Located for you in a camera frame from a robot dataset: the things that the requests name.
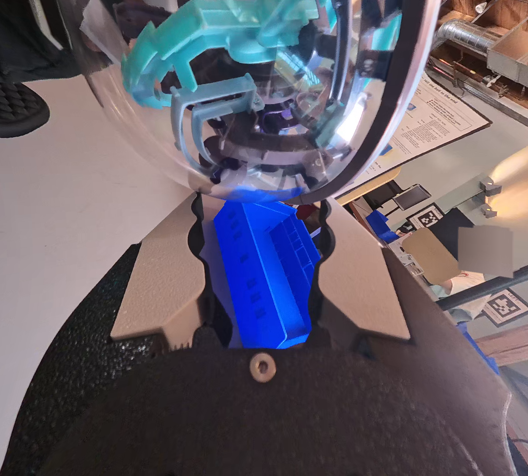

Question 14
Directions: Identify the black and white marker tag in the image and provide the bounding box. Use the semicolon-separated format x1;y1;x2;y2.
410;204;445;231
483;288;528;327

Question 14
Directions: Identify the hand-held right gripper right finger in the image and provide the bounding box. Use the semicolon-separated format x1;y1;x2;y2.
310;198;411;341

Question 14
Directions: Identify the instruction sheet clipboard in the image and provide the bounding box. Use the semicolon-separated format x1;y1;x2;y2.
339;76;491;206

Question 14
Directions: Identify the blue plastic bin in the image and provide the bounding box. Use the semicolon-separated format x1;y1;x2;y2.
213;200;322;350

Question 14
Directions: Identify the person's left forearm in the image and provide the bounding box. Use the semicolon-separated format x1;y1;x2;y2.
0;0;52;140

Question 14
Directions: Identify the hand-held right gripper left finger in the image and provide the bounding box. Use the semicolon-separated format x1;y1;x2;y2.
110;192;217;343

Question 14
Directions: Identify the clear maze ball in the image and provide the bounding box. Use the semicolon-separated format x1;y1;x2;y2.
54;0;450;204

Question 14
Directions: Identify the silver ventilation duct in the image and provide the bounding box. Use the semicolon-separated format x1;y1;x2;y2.
432;19;500;60

